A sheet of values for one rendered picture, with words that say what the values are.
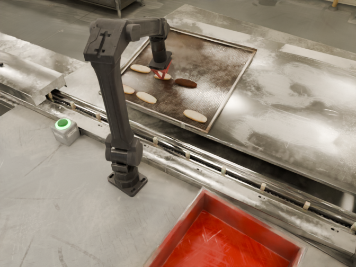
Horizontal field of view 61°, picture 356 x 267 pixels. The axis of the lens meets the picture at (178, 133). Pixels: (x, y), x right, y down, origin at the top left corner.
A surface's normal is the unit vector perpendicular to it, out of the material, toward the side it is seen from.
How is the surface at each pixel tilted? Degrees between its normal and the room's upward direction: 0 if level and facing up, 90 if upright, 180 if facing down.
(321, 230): 0
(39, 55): 0
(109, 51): 21
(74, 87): 0
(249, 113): 10
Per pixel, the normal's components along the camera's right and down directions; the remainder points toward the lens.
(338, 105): -0.10, -0.57
